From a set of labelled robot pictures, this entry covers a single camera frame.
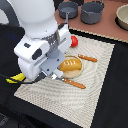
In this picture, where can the large grey pot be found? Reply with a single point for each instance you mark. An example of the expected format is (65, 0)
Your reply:
(91, 12)

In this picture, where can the beige bowl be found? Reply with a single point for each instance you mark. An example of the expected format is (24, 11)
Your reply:
(122, 15)

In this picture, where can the pink wooden board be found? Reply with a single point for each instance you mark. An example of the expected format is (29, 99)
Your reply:
(106, 27)

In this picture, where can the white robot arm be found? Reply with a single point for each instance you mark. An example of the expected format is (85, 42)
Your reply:
(36, 17)

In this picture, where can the fork with wooden handle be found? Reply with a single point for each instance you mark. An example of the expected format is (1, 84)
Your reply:
(68, 81)

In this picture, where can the small grey saucepan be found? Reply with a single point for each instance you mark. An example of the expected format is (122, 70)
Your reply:
(68, 10)

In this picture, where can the yellow banana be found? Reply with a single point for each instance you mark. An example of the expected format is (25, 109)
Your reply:
(16, 78)

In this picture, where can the knife with wooden handle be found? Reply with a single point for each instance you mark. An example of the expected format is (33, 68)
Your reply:
(87, 58)

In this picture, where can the red tomato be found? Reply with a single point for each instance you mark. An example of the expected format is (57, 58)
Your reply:
(74, 41)

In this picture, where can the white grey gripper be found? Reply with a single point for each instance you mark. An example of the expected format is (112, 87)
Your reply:
(38, 58)

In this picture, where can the beige woven placemat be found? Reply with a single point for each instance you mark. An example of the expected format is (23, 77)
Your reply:
(65, 106)

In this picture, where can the golden bread loaf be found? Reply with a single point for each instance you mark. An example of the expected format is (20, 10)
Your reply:
(70, 65)

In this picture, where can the round beige plate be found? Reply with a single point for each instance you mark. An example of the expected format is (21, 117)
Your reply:
(74, 73)

